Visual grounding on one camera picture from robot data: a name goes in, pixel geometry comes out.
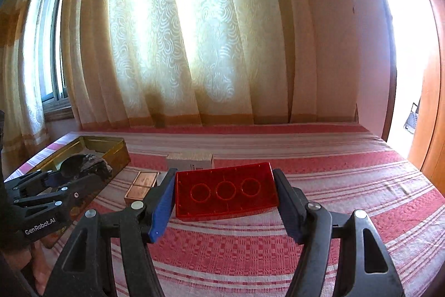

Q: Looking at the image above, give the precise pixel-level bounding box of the wooden door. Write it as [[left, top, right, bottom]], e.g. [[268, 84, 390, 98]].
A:
[[407, 0, 445, 186]]

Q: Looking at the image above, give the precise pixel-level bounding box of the red striped bed sheet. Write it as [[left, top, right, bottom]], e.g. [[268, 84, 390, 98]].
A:
[[3, 123, 445, 297]]

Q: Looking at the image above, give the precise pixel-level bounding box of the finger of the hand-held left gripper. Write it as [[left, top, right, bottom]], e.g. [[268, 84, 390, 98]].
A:
[[4, 170, 75, 195], [12, 175, 107, 216]]

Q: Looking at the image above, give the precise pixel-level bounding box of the beige patterned cardboard box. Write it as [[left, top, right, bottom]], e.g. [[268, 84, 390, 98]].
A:
[[166, 153, 213, 170]]

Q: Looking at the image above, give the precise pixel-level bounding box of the gold metal tin tray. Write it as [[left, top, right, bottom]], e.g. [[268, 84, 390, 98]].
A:
[[5, 135, 132, 214]]

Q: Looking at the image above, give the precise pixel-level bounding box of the copper-coloured box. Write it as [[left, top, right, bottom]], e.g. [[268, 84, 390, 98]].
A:
[[124, 171, 161, 204]]

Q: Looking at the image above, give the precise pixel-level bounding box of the yellow patterned curtain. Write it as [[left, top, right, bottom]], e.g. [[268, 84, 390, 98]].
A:
[[61, 0, 318, 129]]

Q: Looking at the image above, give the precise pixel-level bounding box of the wooden window sill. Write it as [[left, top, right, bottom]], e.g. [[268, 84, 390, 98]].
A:
[[43, 99, 75, 123]]

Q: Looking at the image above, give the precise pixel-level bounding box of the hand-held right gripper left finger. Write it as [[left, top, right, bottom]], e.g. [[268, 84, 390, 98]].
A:
[[43, 168, 178, 297]]

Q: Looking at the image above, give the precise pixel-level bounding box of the window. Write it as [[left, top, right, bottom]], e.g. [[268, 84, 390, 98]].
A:
[[36, 0, 70, 106]]

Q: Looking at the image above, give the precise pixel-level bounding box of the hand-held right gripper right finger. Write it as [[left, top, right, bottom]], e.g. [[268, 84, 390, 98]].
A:
[[272, 168, 406, 297]]

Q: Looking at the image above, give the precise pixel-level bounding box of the red toy brick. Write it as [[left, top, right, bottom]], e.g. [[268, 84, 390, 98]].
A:
[[174, 162, 280, 222]]

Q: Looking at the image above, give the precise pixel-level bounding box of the white lace curtain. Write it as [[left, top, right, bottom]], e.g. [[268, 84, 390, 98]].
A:
[[0, 0, 51, 162]]

